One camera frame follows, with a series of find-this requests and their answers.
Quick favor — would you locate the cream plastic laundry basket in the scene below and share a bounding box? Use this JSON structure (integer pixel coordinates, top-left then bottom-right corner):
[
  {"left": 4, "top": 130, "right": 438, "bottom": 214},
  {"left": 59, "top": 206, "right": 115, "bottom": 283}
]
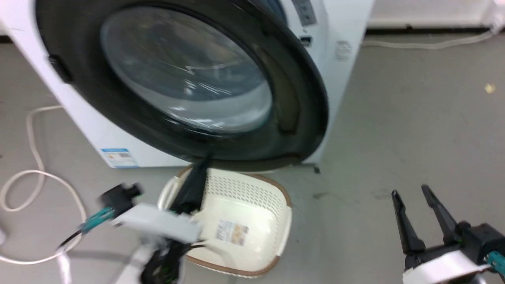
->
[{"left": 157, "top": 166, "right": 293, "bottom": 278}]

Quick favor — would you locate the blue energy label sticker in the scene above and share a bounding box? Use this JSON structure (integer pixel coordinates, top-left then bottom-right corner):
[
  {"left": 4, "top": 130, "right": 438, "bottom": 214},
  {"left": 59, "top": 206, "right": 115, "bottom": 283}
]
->
[{"left": 100, "top": 148, "right": 139, "bottom": 169}]

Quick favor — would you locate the white front-load washing machine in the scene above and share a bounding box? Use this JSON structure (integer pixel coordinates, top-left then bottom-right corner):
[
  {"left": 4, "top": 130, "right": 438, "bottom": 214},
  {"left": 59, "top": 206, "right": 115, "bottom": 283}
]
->
[{"left": 0, "top": 0, "right": 375, "bottom": 170}]

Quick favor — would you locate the white floor cable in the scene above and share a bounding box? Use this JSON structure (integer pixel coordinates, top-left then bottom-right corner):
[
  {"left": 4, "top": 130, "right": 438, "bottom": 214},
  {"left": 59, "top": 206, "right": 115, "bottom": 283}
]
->
[{"left": 0, "top": 105, "right": 88, "bottom": 265}]

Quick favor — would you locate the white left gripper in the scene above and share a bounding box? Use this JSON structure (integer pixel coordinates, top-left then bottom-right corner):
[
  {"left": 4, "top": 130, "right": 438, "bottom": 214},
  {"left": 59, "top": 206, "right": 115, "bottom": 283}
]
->
[{"left": 113, "top": 156, "right": 210, "bottom": 244}]

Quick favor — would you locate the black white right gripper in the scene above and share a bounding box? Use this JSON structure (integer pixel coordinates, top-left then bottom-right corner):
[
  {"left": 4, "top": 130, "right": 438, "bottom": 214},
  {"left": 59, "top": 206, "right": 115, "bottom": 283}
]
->
[{"left": 391, "top": 184, "right": 505, "bottom": 284}]

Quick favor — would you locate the paper label on basket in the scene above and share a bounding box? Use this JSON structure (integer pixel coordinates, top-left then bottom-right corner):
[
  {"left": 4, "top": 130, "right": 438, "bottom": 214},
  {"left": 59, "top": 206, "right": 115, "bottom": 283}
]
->
[{"left": 215, "top": 219, "right": 250, "bottom": 247}]

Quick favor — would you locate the translucent drain hose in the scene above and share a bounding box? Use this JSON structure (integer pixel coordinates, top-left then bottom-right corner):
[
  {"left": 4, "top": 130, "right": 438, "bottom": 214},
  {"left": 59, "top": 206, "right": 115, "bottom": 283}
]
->
[{"left": 362, "top": 28, "right": 498, "bottom": 50}]

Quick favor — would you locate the black left arm cable bundle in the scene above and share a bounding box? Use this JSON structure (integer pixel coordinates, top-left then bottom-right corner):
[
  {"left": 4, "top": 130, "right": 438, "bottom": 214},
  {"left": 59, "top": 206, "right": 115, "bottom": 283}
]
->
[{"left": 140, "top": 241, "right": 206, "bottom": 284}]

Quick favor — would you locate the black round glass washer door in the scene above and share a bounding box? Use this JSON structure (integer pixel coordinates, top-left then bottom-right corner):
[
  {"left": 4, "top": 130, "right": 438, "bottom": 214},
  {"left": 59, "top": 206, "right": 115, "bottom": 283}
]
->
[{"left": 36, "top": 0, "right": 330, "bottom": 163}]

